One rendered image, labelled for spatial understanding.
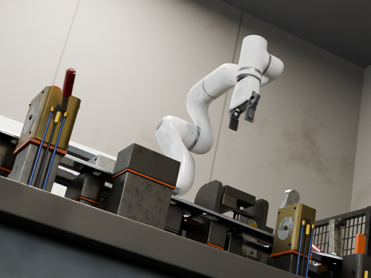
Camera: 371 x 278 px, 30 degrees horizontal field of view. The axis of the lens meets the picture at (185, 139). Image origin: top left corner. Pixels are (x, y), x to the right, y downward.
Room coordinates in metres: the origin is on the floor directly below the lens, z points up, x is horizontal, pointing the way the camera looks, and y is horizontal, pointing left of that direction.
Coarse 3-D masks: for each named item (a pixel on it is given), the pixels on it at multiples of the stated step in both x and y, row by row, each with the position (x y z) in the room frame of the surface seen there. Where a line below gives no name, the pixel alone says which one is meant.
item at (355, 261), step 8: (344, 256) 1.69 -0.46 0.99; (352, 256) 1.67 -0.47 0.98; (360, 256) 1.65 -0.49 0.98; (368, 256) 1.65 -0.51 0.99; (344, 264) 1.69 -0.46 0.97; (352, 264) 1.66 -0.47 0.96; (360, 264) 1.65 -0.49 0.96; (368, 264) 1.65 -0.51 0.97; (344, 272) 1.69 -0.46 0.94; (352, 272) 1.66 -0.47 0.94; (360, 272) 1.65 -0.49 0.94; (368, 272) 1.65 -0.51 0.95
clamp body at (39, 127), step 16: (48, 96) 1.23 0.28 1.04; (32, 112) 1.28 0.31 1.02; (48, 112) 1.24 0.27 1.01; (32, 128) 1.24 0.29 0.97; (48, 128) 1.24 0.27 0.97; (64, 128) 1.26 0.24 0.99; (16, 144) 1.32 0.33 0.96; (32, 144) 1.24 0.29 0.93; (48, 144) 1.24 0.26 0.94; (64, 144) 1.26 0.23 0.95; (16, 160) 1.31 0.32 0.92; (32, 160) 1.25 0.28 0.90; (48, 160) 1.26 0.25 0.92; (16, 176) 1.27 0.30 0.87; (32, 176) 1.24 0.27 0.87; (48, 176) 1.25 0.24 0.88
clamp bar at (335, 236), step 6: (330, 222) 2.06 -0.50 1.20; (336, 222) 2.05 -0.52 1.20; (342, 222) 2.03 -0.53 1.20; (330, 228) 2.06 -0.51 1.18; (336, 228) 2.07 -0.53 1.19; (330, 234) 2.06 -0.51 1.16; (336, 234) 2.06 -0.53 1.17; (330, 240) 2.06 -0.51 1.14; (336, 240) 2.06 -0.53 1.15; (330, 246) 2.05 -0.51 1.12; (336, 246) 2.06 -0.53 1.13; (330, 252) 2.05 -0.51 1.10; (336, 252) 2.05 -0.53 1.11; (342, 252) 2.05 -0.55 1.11
